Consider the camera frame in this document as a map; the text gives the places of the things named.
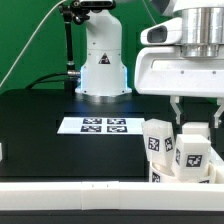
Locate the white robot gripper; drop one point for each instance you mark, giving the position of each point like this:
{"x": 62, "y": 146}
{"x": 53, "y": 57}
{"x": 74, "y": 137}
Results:
{"x": 163, "y": 69}

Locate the white L-shaped fence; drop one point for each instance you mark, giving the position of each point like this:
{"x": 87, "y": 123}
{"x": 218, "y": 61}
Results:
{"x": 110, "y": 196}

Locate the black camera stand pole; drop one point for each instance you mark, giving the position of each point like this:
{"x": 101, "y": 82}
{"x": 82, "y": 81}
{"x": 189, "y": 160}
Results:
{"x": 72, "y": 13}

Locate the white marker sheet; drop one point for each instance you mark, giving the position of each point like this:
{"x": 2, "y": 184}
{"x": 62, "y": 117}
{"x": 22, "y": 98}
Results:
{"x": 101, "y": 126}

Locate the white block at left edge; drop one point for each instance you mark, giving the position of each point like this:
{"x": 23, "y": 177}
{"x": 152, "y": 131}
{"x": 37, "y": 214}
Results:
{"x": 1, "y": 152}

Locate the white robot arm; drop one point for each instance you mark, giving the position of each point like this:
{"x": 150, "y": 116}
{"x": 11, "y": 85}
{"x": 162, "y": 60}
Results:
{"x": 103, "y": 74}

